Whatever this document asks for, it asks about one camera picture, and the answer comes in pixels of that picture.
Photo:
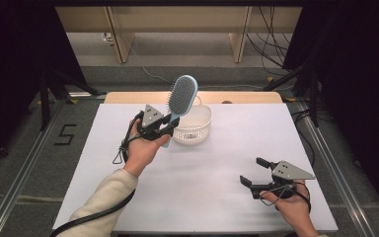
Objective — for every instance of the white wall plug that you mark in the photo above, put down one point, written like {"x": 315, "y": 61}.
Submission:
{"x": 107, "y": 37}

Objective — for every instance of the white table cover sheet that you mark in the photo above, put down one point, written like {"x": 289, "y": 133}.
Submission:
{"x": 207, "y": 184}

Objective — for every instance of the light blue hairbrush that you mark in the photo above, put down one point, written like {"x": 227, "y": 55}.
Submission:
{"x": 181, "y": 97}

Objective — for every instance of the white plastic basket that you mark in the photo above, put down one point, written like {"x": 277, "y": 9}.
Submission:
{"x": 195, "y": 126}

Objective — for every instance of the black tripod stand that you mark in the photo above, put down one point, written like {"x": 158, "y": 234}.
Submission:
{"x": 313, "y": 98}
{"x": 45, "y": 98}

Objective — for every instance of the person's right hand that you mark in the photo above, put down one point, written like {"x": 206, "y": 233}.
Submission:
{"x": 291, "y": 207}

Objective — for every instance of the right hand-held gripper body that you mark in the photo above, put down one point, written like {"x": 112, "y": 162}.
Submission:
{"x": 286, "y": 173}

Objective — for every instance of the metal floor rail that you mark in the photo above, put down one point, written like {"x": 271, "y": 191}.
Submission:
{"x": 335, "y": 171}
{"x": 19, "y": 184}

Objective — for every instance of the person's left hand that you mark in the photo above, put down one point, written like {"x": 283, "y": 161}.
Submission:
{"x": 143, "y": 153}

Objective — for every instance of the black curtain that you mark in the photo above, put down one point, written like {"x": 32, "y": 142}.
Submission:
{"x": 16, "y": 65}
{"x": 358, "y": 82}

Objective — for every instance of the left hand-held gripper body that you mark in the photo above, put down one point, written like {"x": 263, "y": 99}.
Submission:
{"x": 151, "y": 117}

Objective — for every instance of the beige wooden desk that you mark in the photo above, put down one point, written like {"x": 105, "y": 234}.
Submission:
{"x": 177, "y": 19}

